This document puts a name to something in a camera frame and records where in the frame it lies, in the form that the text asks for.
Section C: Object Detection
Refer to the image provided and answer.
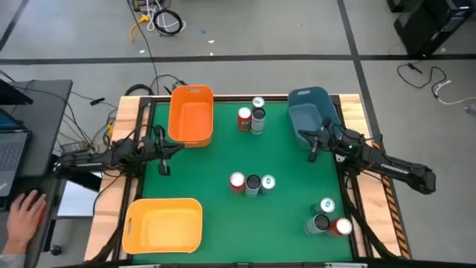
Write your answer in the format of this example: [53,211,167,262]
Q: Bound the yellow cable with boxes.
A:
[129,13,150,41]

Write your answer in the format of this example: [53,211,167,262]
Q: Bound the person's hand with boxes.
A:
[5,189,48,255]

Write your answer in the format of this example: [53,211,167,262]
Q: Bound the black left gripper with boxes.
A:
[143,125,186,176]

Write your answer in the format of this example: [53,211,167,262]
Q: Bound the white Celsius drink can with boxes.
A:
[250,107,267,136]
[303,214,331,236]
[244,174,262,198]

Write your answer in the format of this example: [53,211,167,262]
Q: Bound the yellow black hazard tape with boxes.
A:
[379,174,411,260]

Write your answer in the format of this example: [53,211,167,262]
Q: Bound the black desk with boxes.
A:
[0,78,74,268]

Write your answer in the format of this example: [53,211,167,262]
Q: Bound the dark grey laptop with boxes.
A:
[0,106,31,211]

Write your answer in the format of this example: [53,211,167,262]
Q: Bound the teal plastic bin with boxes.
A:
[287,86,344,152]

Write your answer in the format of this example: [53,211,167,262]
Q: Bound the black hose loop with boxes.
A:
[124,83,155,97]

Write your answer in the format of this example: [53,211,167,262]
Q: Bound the black monitor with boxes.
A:
[0,79,34,106]

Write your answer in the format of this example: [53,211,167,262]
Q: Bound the yellow plastic bin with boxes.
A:
[121,197,204,255]

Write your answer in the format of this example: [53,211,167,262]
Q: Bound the white panel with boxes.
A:
[57,170,103,217]

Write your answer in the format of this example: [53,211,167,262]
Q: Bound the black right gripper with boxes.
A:
[298,118,345,164]

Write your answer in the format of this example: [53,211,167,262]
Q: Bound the person's forearm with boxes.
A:
[0,237,29,268]

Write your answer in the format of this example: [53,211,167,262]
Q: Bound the orange Fanta soda can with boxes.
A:
[237,106,253,133]
[327,217,353,238]
[228,171,246,194]

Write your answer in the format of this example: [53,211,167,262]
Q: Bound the orange plastic bin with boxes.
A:
[167,84,215,149]

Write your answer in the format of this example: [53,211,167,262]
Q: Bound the coiled black cable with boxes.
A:
[152,7,184,37]

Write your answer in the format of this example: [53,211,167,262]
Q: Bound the long black floor cable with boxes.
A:
[126,0,161,96]

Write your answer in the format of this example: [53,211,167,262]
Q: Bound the white cable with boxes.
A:
[433,79,476,106]
[146,0,187,33]

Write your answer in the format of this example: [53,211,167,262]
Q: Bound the black power brick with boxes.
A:
[60,141,90,156]

